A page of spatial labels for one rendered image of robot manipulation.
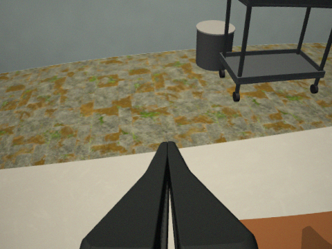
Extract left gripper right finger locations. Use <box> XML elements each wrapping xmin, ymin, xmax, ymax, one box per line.
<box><xmin>167</xmin><ymin>141</ymin><xmax>258</xmax><ymax>249</ymax></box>

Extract brown rectangular board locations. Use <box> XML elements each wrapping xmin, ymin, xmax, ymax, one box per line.
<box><xmin>241</xmin><ymin>211</ymin><xmax>332</xmax><ymax>249</ymax></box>

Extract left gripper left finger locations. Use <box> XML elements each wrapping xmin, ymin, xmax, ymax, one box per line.
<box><xmin>80</xmin><ymin>142</ymin><xmax>169</xmax><ymax>249</ymax></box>

